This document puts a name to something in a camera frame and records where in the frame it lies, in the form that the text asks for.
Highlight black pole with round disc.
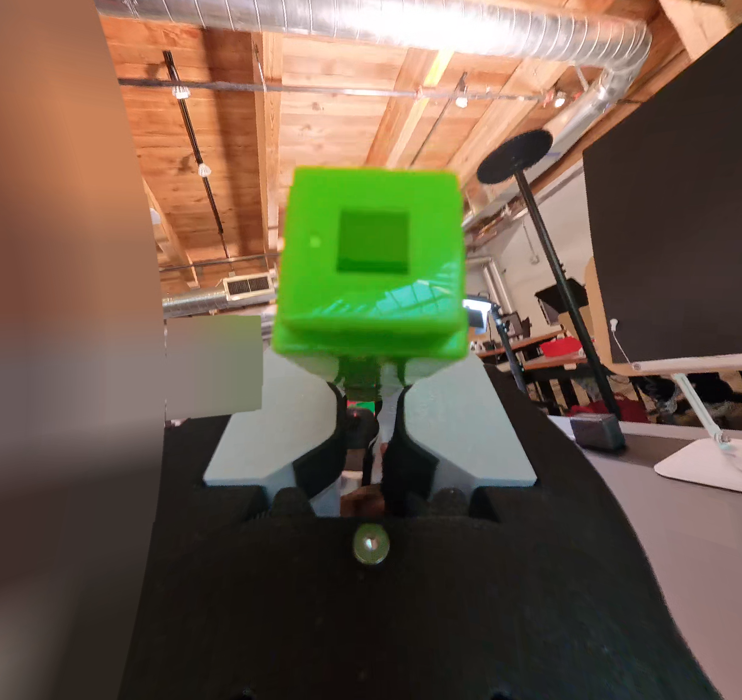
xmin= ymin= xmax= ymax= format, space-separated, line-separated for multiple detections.
xmin=477 ymin=129 xmax=624 ymax=423

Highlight green hollow cube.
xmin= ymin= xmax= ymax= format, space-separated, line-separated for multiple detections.
xmin=271 ymin=166 xmax=470 ymax=401

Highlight small silver duct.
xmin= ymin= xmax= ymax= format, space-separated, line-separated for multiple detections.
xmin=162 ymin=285 xmax=279 ymax=319

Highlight person's right hand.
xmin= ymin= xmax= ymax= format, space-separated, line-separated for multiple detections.
xmin=342 ymin=486 xmax=386 ymax=517

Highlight red bag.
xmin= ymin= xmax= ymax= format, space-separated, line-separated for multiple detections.
xmin=568 ymin=396 xmax=649 ymax=424

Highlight black hooded box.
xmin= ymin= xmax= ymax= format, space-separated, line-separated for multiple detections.
xmin=534 ymin=279 xmax=591 ymax=328

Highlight black ceiling light rail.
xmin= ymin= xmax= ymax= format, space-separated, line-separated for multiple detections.
xmin=162 ymin=50 xmax=228 ymax=238

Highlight white vent grille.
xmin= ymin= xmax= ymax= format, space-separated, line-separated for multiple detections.
xmin=223 ymin=273 xmax=277 ymax=302

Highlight red tray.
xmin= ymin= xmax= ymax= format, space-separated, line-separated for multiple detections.
xmin=539 ymin=338 xmax=587 ymax=360

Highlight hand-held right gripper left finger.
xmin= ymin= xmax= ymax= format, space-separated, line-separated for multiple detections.
xmin=203 ymin=352 xmax=350 ymax=518

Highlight wooden-edged desk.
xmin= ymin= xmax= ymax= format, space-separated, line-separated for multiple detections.
xmin=472 ymin=329 xmax=589 ymax=417

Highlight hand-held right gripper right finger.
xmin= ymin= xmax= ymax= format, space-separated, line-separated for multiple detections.
xmin=380 ymin=353 xmax=538 ymax=517

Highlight dark grey box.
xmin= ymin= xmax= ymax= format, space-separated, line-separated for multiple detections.
xmin=569 ymin=412 xmax=627 ymax=453

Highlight white cable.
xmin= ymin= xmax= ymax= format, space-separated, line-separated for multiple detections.
xmin=610 ymin=318 xmax=635 ymax=366

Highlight black panel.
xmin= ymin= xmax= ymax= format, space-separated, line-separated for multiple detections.
xmin=582 ymin=22 xmax=742 ymax=365

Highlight black tripod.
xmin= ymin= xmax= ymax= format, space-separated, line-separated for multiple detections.
xmin=488 ymin=305 xmax=528 ymax=395

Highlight white stand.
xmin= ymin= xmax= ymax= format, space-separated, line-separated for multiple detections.
xmin=632 ymin=358 xmax=742 ymax=493

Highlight silver ventilation duct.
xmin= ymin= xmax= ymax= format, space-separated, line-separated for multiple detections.
xmin=81 ymin=0 xmax=653 ymax=141

